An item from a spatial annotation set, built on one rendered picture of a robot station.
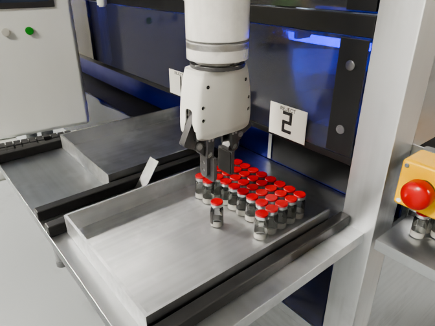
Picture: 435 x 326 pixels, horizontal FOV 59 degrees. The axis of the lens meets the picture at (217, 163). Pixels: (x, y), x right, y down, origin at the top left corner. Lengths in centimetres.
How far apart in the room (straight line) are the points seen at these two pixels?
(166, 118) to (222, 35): 64
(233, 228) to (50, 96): 84
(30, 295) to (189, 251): 140
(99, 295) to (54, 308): 129
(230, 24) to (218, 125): 14
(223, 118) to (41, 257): 169
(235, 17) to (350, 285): 50
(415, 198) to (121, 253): 42
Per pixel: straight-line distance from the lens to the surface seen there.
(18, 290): 199
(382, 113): 59
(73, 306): 182
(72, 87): 132
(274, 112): 72
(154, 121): 108
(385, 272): 81
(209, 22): 49
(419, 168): 58
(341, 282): 76
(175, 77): 95
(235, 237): 62
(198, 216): 67
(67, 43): 129
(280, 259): 56
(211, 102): 52
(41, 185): 84
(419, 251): 68
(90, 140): 101
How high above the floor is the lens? 126
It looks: 27 degrees down
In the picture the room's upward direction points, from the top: straight up
